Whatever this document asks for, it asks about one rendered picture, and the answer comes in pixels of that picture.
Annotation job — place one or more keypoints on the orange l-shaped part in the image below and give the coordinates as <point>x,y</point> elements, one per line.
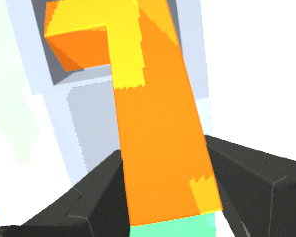
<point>167,169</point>

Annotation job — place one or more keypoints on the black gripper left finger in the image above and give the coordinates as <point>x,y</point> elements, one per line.
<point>96,206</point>

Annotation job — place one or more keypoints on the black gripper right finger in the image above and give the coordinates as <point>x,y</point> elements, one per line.
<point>257,189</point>

